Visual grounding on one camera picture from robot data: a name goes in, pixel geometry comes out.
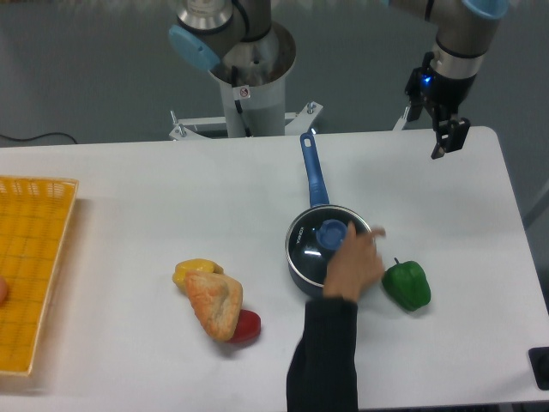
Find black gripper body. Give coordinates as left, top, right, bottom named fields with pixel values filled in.
left=405, top=51, right=478, bottom=121

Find glass lid blue knob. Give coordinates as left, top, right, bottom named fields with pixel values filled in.
left=285, top=205, right=371, bottom=297

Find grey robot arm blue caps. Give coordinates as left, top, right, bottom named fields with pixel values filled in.
left=168, top=1, right=510, bottom=159

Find black sleeved forearm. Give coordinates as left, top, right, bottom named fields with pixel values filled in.
left=286, top=298, right=359, bottom=411

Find person's bare hand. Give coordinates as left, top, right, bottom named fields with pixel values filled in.
left=323, top=222, right=386, bottom=303

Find green bell pepper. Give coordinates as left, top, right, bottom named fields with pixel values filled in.
left=382, top=257, right=431, bottom=312

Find black device at table edge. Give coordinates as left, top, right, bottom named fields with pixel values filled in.
left=528, top=347, right=549, bottom=391

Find yellow bell pepper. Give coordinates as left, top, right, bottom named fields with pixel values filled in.
left=172, top=258, right=225, bottom=294

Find red bell pepper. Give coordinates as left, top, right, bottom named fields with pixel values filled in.
left=228, top=309, right=262, bottom=343

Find triangular baked pastry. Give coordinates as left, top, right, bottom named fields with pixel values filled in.
left=185, top=272, right=243, bottom=342

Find yellow woven basket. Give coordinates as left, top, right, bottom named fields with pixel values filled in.
left=1, top=175, right=79, bottom=376

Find blue saucepan with handle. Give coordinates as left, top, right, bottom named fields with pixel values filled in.
left=284, top=131, right=375, bottom=299

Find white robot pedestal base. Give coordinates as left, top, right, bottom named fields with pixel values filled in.
left=168, top=22, right=323, bottom=137

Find black cable on pedestal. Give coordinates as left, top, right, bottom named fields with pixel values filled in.
left=230, top=64, right=251, bottom=138

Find black cable on floor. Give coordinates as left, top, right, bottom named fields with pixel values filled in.
left=0, top=131, right=79, bottom=145

